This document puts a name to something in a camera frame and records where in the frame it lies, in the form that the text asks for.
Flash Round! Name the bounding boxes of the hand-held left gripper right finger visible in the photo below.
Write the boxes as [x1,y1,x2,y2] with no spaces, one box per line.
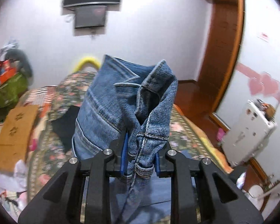
[154,142,264,224]

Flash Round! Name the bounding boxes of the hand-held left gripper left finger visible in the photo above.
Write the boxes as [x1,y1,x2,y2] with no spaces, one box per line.
[18,131,131,224]

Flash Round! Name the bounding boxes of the blue denim pants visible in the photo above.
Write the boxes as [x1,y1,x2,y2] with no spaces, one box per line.
[71,54,197,224]

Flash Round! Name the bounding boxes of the black folded cloth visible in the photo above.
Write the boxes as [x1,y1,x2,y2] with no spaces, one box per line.
[52,105,81,154]

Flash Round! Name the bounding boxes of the pink small item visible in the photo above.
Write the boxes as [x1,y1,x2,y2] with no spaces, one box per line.
[216,128,226,142]

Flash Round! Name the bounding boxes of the floral blanket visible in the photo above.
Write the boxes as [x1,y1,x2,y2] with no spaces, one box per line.
[25,71,234,224]

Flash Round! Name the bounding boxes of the white suitcase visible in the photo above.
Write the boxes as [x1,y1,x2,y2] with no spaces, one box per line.
[220,99,278,168]

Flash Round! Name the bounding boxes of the white round container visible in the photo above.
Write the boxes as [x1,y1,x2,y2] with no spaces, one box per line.
[244,184,265,212]

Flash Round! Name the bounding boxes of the yellow padded bed arch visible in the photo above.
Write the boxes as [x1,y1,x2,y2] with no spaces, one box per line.
[74,56,101,72]

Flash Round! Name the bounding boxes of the striped cloth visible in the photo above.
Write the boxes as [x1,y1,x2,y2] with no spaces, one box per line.
[24,86,59,106]

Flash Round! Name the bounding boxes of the wooden lap desk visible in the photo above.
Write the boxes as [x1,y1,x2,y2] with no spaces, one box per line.
[0,105,39,171]

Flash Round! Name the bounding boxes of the white cloth pile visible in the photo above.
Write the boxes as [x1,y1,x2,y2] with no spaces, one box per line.
[0,160,28,213]

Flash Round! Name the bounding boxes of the wooden door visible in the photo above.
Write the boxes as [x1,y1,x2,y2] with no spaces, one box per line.
[196,2,245,120]

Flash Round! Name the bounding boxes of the green bag with clutter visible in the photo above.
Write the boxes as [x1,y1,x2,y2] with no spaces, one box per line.
[0,72,29,108]

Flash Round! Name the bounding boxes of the grey plush toy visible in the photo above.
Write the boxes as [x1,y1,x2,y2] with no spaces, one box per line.
[5,49,33,78]

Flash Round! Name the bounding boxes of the orange box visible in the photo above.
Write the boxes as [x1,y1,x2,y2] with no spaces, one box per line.
[0,66,17,84]

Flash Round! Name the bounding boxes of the white sliding door pink decals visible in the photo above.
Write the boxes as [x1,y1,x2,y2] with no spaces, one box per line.
[214,0,280,192]

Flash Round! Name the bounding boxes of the white crumpled cloth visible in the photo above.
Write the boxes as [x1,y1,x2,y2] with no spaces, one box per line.
[0,41,19,52]

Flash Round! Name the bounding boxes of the small black wall monitor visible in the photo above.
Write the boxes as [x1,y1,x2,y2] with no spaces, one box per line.
[74,5,107,29]

